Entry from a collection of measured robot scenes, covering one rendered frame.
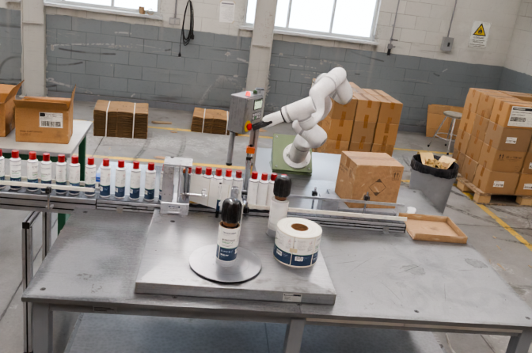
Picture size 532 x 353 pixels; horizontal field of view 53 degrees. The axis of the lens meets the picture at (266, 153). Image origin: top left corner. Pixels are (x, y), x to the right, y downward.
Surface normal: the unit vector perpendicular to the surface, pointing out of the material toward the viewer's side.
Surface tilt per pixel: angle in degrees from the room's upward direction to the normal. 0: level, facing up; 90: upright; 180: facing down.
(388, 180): 90
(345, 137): 92
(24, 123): 90
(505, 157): 87
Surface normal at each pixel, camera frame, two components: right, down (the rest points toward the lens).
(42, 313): 0.09, 0.32
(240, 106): -0.50, 0.21
